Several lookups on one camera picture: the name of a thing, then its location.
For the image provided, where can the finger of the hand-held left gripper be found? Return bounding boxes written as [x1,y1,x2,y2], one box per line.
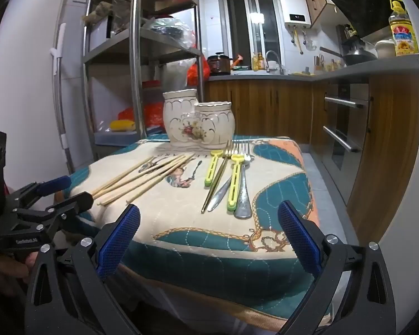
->
[12,191,94,226]
[5,175,72,205]

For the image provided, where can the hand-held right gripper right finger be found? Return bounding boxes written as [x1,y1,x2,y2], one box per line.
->
[277,200,397,335]

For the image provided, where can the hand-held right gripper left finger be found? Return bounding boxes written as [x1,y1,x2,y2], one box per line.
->
[24,204,142,335]

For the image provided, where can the silver fork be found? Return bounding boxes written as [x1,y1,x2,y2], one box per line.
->
[233,142,255,220]

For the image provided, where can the yellow-green plastic spoon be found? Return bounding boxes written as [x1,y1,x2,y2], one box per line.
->
[204,150,224,187]
[227,154,244,212]

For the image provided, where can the gold fork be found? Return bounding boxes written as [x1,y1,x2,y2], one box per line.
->
[200,140,233,214]

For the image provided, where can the floral ceramic double utensil holder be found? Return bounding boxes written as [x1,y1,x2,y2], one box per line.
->
[162,89,237,151]

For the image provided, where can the person's left hand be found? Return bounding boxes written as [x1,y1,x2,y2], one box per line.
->
[0,251,34,299]

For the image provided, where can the printed teal and cream cloth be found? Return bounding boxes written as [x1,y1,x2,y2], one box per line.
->
[68,134,322,332]

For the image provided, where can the grey plastic bin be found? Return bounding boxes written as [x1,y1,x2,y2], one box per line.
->
[94,131,144,147]

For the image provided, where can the white refrigerator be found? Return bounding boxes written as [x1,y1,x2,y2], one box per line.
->
[0,0,91,189]

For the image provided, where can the large red plastic bag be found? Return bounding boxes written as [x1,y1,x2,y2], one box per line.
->
[118,101,166,128]

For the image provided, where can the built-in steel oven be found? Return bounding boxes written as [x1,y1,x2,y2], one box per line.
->
[322,78,372,203]

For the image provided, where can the red-lidded plastic container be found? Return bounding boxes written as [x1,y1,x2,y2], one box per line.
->
[141,80,165,112]

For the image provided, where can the wooden base cabinets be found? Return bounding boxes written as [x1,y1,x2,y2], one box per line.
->
[204,66,419,241]

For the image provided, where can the stainless steel shelf rack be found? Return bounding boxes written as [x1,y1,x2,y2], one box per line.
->
[81,0,206,163]

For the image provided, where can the white plastic bag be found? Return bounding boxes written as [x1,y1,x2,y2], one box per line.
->
[161,59,198,93]

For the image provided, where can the brown ginger root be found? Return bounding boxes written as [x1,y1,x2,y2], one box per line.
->
[83,2,113,25]

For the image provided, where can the steel kitchen faucet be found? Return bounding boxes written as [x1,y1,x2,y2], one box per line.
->
[265,50,285,75]

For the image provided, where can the printed food package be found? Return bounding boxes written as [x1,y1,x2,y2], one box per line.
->
[110,0,134,35]

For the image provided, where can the yellow liquid bottles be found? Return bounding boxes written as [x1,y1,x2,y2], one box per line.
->
[251,52,266,71]

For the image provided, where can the clear plastic bag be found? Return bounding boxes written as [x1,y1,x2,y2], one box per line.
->
[140,16,196,50]

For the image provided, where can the black wok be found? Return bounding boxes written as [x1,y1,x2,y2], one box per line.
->
[319,46,378,67]

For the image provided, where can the dark red pressure cooker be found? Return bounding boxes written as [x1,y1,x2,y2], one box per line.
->
[207,52,234,76]

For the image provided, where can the white pot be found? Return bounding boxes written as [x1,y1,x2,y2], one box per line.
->
[374,39,397,59]

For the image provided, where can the kitchen window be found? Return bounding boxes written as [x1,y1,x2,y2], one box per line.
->
[223,0,282,72]

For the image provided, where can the white water heater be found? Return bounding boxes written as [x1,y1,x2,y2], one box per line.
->
[277,0,313,29]

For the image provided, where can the yellow cooking oil bottle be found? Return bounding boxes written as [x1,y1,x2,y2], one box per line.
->
[388,0,419,57]

